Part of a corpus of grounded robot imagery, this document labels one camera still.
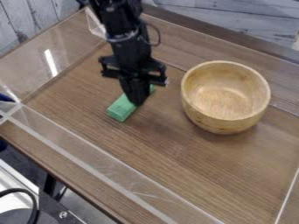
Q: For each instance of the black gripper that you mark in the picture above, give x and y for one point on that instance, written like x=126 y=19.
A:
x=130 y=64

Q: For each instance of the green rectangular block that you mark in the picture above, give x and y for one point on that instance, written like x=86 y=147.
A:
x=121 y=108

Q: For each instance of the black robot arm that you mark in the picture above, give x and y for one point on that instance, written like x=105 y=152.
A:
x=120 y=16

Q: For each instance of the light wooden bowl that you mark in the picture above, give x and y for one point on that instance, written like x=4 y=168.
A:
x=224 y=96

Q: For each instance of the blue object at edge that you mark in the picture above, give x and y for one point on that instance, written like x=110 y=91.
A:
x=5 y=98

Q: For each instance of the black table leg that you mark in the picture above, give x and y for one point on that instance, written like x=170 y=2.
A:
x=49 y=185

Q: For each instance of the clear acrylic tray wall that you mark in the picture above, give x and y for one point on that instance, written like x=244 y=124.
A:
x=154 y=170

